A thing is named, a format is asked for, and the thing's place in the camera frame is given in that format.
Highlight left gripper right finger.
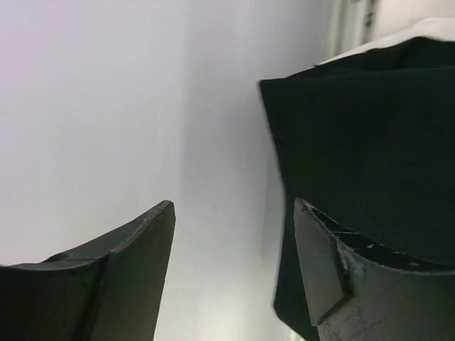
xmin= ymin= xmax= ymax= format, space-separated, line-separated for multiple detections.
xmin=294 ymin=198 xmax=454 ymax=341

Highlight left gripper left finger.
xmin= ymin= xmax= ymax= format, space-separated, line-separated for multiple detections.
xmin=1 ymin=200 xmax=176 ymax=341

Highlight black t shirt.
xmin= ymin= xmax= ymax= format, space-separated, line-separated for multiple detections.
xmin=259 ymin=37 xmax=454 ymax=340

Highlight left aluminium frame post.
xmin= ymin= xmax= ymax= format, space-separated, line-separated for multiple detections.
xmin=324 ymin=0 xmax=379 ymax=58

